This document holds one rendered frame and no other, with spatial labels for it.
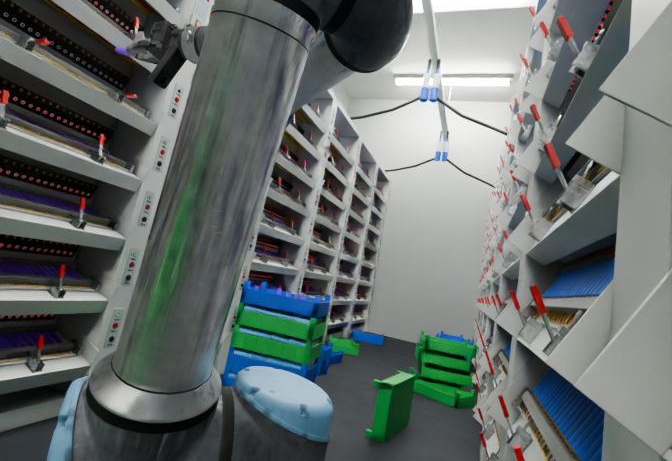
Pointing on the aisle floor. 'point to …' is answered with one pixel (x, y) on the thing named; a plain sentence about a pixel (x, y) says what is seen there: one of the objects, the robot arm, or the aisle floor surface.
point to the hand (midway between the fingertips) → (132, 54)
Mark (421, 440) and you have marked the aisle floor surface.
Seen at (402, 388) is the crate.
